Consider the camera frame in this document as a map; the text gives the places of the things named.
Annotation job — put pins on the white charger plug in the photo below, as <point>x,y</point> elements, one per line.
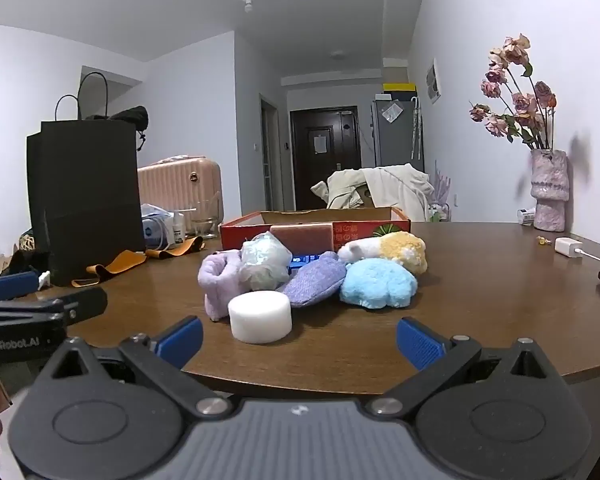
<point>567,247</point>

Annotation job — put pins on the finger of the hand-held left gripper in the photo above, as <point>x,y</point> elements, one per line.
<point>85,305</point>
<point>10,286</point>

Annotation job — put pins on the yellow and white plush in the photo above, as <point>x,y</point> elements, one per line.
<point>405,250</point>

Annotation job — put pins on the black paper bag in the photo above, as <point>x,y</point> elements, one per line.
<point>85,200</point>

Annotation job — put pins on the black fluffy garment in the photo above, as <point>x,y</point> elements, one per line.
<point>130,116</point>

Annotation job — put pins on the cream coat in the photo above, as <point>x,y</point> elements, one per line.
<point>405,190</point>

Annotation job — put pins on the light blue plush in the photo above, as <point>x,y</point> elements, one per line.
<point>377,285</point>

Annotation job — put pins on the dark entrance door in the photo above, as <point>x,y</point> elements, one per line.
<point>325,175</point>

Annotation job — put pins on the grey refrigerator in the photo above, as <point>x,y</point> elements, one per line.
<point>397,140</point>

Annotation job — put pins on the pink ribbed suitcase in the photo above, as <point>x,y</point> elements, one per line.
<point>180,185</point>

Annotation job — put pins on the lilac fluffy towel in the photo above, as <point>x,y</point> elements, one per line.
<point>220,280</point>

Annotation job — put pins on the red cardboard box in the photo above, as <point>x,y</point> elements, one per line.
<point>360,232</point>

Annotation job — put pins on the blue printed packet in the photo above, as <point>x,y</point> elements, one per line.
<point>300,261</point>

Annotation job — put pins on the clear glass cup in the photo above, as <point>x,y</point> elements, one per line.
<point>206,222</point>

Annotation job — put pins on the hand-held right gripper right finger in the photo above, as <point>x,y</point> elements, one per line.
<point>420,342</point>

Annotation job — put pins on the wall poster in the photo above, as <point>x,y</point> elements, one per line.
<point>433,81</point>

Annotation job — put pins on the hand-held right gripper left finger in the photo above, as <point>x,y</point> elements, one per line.
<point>180,341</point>

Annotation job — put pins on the dried pink rose bouquet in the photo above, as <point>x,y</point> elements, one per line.
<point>522,102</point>

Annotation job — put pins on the small white spray bottle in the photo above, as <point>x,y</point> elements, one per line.
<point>179,230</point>

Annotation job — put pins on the purple fabric pouch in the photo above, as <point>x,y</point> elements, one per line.
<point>315,280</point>

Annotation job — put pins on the small wrapped candy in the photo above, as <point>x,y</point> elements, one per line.
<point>543,241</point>

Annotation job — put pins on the clear plastic bag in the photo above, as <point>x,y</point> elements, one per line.
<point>391,112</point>
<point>265,252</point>

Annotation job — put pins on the yellow box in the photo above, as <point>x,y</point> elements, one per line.
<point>399,87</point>

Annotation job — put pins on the blue face mask pack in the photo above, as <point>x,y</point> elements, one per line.
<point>155,227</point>

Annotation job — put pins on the lilac textured vase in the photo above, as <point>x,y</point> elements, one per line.
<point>548,185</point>

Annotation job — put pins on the white foam cylinder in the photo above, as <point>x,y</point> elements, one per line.
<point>260,315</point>

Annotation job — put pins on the wooden chair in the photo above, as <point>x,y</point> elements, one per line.
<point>364,199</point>

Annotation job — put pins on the paper notice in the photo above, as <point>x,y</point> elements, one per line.
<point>320,145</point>

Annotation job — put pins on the ceiling sprinkler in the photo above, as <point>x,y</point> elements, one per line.
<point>248,5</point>

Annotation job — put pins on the grey interior door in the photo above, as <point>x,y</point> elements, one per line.
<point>270,160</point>

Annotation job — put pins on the hanging umbrella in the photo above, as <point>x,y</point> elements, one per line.
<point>416,130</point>

